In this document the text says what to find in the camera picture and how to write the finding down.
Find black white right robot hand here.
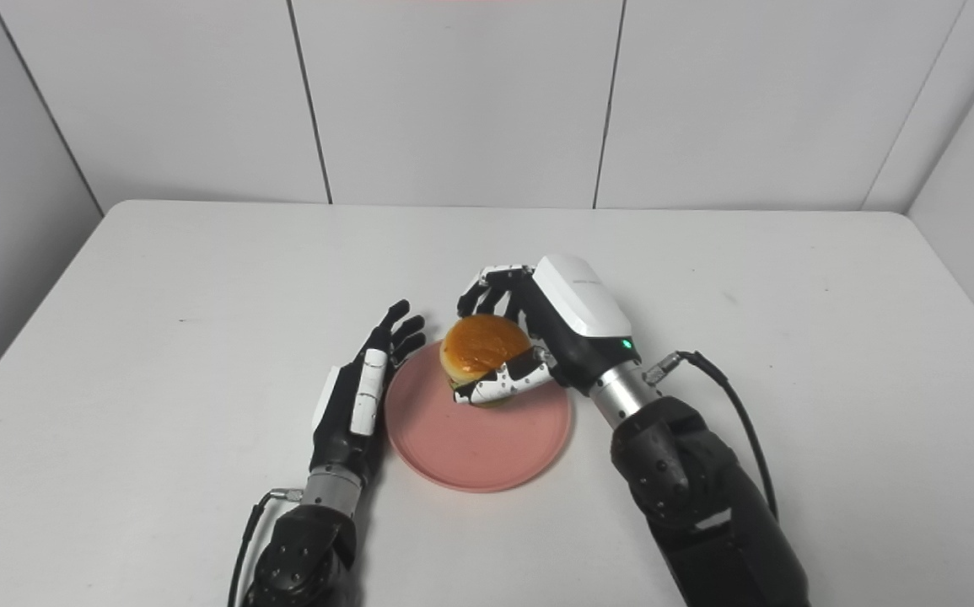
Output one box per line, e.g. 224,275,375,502
456,255,643,406

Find toy hamburger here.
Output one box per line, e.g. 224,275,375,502
440,314,534,407

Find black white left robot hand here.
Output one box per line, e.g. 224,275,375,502
309,299,427,486

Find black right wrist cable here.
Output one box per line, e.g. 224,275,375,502
643,350,781,524

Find pink round plate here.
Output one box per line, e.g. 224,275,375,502
384,337,573,493

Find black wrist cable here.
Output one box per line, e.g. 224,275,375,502
228,487,304,607
643,350,781,524

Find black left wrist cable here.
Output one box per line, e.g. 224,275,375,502
228,487,304,607

